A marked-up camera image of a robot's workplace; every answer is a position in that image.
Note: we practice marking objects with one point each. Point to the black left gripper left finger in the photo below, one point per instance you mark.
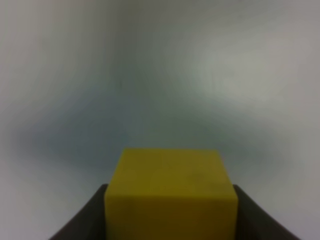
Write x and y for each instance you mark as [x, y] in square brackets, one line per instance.
[89, 223]

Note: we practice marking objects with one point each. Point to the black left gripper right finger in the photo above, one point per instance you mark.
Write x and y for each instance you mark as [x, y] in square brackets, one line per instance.
[253, 223]

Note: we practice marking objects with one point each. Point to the yellow cube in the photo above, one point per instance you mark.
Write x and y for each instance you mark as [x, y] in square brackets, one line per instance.
[170, 194]

